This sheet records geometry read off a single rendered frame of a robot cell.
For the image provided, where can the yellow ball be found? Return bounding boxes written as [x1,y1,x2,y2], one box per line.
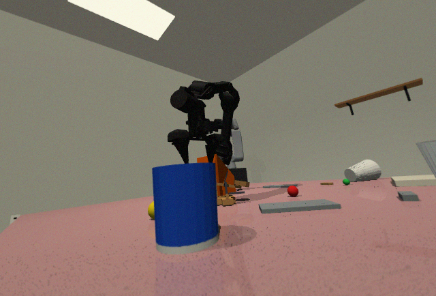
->
[148,201,155,219]

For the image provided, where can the dark red ball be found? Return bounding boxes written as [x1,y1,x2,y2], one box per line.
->
[287,186,298,196]

